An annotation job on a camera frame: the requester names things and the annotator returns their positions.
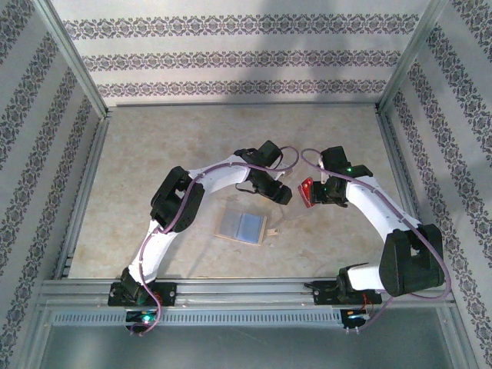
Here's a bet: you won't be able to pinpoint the aluminium side rail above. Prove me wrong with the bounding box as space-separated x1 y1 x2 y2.
52 115 111 281
375 109 445 280

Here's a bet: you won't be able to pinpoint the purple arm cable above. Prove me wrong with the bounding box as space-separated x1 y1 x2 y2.
300 148 451 332
128 145 301 336

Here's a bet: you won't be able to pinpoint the red credit card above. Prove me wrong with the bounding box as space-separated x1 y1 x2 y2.
298 178 315 210

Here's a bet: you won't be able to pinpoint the aluminium wall edge rail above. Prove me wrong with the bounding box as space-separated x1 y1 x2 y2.
115 100 380 109

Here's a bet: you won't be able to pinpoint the grey metal panel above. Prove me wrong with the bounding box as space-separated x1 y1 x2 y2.
38 324 457 369

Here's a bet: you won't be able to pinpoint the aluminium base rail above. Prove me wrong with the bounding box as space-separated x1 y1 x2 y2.
38 278 453 308

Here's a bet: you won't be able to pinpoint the grey slotted cable duct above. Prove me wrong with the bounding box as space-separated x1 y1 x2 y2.
52 309 344 327

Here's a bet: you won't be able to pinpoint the aluminium frame post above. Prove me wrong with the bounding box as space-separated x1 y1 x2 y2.
33 0 112 121
377 0 450 115

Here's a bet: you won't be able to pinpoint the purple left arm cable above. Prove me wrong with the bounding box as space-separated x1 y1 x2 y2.
128 145 301 336

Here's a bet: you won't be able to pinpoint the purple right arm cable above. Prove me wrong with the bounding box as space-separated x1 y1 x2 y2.
300 148 451 332

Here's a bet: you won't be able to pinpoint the beige leather card holder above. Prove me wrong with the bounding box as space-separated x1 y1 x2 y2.
214 208 281 246

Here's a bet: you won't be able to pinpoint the black electronics board with LED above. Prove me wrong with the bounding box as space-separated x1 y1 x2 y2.
125 310 159 327
341 307 373 334

